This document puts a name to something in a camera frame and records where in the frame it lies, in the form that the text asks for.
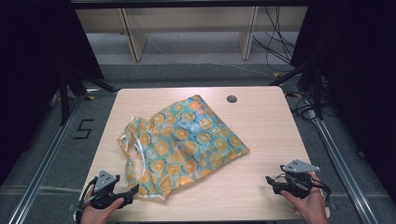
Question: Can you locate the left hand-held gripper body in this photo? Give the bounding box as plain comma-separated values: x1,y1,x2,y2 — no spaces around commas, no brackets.
83,170,132,210

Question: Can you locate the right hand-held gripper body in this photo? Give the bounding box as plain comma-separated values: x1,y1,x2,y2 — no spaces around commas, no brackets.
274,159,325,200

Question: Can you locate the orange print fabric bag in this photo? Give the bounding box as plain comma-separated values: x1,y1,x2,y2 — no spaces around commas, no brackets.
117,94,251,198

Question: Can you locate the person's left hand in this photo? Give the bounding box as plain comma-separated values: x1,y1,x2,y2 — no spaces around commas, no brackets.
79,189,125,224

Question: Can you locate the person's right hand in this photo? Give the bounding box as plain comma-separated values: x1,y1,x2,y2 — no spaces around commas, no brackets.
279,172,330,224

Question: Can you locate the black metal stand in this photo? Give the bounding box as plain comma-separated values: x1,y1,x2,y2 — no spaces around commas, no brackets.
268,57,325,121
58,65,119,126

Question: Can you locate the dark curtain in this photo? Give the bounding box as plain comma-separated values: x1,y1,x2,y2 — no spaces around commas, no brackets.
290,0,396,197
0,0,106,185

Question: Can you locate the light wooden shelf unit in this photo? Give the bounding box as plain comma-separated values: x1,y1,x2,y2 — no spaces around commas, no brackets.
73,6,310,63

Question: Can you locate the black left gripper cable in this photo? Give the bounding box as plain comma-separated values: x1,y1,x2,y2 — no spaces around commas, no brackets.
76,176,98,218

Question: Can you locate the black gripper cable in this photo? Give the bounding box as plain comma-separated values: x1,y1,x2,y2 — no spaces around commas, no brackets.
76,176,98,218
311,178,332,203

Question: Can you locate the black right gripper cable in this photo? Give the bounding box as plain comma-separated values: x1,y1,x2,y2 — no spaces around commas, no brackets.
311,178,332,203

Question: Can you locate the aluminium floor rail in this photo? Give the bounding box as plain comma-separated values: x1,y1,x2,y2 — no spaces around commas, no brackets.
7,88,120,224
306,106,380,224

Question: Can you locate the black floor cable tangle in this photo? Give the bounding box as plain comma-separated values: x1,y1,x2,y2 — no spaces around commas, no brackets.
284,88,339,123

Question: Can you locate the hanging black cable bundle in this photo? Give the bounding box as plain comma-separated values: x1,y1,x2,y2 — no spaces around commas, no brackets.
251,6,297,73

